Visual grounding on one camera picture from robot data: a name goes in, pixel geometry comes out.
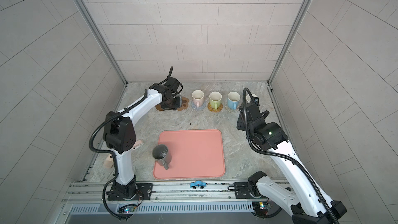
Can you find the brown wooden round coaster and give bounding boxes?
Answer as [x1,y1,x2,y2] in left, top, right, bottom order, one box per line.
[155,104,164,112]

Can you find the white mug pink handle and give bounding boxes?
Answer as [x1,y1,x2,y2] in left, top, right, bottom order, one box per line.
[191,90,205,106]

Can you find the blue knitted round coaster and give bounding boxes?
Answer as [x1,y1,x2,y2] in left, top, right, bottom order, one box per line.
[191,101,206,111]

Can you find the white mug green handle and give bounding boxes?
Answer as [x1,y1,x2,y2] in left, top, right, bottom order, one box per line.
[209,91,222,102]

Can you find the woven rattan round coaster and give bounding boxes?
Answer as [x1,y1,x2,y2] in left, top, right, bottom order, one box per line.
[207,101,223,113]

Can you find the white mug blue handle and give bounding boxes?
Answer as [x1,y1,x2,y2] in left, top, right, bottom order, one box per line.
[227,91,240,111]

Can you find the grey mug blue handle front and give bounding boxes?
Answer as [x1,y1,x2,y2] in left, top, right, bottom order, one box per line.
[174,95,182,108]

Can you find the multicolour knitted round coaster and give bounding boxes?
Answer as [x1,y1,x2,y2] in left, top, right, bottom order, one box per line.
[225,106,239,113]

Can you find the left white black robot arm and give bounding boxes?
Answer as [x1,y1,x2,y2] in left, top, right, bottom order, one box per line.
[89,75,183,200]

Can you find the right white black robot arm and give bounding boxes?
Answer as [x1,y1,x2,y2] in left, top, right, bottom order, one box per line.
[237,97,347,224]

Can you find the cork paw print coaster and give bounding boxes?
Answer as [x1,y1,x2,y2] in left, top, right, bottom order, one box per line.
[177,97,189,111]

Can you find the pink small object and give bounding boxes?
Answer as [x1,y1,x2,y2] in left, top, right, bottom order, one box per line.
[132,140,144,150]

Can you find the dark grey mug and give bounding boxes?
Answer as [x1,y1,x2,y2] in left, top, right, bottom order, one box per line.
[152,144,172,170]

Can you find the pink rectangular tray mat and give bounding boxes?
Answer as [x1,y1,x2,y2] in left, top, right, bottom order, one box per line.
[153,129,226,179]

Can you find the right circuit board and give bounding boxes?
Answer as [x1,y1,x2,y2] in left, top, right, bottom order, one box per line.
[252,201,271,216]

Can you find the circuit board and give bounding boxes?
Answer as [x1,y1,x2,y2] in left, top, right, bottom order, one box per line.
[252,201,271,216]
[118,204,137,214]

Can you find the small blue toy car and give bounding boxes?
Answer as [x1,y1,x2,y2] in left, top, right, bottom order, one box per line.
[190,180,207,189]

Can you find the beige wooden cylinder object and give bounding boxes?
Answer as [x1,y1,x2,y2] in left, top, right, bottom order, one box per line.
[103,155,114,169]

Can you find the left circuit board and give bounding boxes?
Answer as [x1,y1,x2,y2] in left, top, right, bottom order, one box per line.
[118,204,137,214]

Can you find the aluminium mounting rail frame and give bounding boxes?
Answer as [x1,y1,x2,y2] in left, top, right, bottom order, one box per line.
[60,178,322,206]

